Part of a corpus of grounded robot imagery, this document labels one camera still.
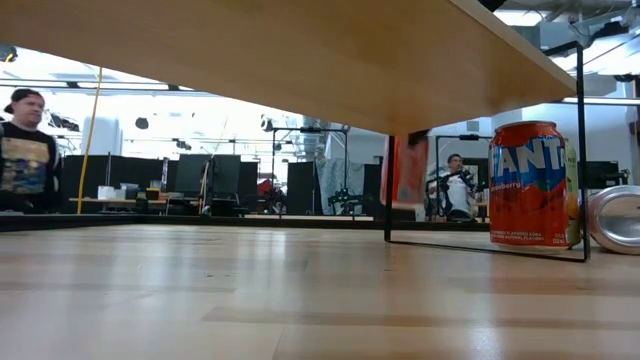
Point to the orange Fanta can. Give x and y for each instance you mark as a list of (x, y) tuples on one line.
[(412, 170)]

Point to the pale green Sanzo can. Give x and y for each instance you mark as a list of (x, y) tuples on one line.
[(573, 210)]

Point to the red soda can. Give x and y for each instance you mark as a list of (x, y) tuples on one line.
[(617, 220)]

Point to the small black robot arm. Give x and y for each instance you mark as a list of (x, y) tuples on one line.
[(344, 197)]

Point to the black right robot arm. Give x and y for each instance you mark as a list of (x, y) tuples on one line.
[(492, 4)]

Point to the black monitor on arm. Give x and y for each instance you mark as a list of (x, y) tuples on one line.
[(605, 175)]

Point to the wooden shelf board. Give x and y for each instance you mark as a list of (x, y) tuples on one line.
[(300, 60)]

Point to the black panel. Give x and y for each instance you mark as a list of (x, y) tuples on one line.
[(372, 190), (302, 185)]

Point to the grey tarp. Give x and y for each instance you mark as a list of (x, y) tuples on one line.
[(340, 172)]

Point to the person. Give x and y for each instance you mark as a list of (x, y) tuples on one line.
[(27, 165), (457, 197)]

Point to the yellow and black box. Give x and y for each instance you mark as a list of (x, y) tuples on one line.
[(152, 194)]

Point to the round black ceiling fixture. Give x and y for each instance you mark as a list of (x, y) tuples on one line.
[(142, 123)]

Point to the wooden workbench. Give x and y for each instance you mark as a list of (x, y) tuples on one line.
[(125, 201)]

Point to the red strawberry Fanta can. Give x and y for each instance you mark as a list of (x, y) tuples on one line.
[(527, 200)]

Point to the white box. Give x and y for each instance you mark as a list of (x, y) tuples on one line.
[(106, 192)]

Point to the black camera rig frame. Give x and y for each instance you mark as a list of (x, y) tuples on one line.
[(470, 136), (310, 129)]

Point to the black table frame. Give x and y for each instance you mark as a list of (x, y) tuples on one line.
[(150, 221)]

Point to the black partition wall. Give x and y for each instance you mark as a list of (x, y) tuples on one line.
[(135, 175)]

